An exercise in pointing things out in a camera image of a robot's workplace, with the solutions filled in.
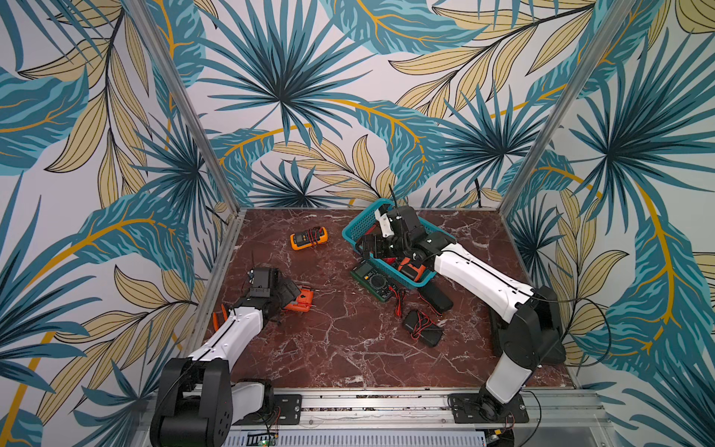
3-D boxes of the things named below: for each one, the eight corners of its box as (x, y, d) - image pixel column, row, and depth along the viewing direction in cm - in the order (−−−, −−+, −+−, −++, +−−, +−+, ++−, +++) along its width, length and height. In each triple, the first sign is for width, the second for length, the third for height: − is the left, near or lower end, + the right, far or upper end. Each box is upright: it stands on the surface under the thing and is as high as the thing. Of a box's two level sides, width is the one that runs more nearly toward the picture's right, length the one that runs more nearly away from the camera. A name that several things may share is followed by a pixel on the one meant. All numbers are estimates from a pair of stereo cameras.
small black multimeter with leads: (397, 327, 89) (399, 323, 86) (409, 312, 93) (411, 306, 90) (431, 353, 84) (434, 349, 81) (442, 335, 88) (446, 331, 85)
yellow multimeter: (293, 253, 108) (291, 245, 104) (291, 241, 111) (289, 233, 107) (329, 245, 110) (328, 237, 106) (326, 233, 114) (325, 225, 110)
